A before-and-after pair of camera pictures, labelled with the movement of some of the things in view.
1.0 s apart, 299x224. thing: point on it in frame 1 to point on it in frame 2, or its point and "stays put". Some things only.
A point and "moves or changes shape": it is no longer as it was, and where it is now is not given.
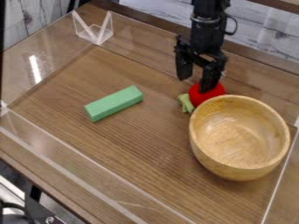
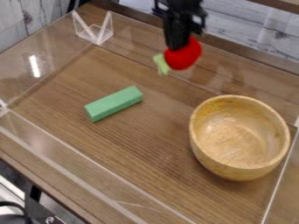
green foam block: x=113 y=103 stays put
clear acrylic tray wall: x=121 y=193 stays put
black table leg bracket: x=34 y=211 stays put
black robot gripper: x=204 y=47 to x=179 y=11
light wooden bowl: x=239 y=136 stays put
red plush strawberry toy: x=199 y=97 moves or changes shape
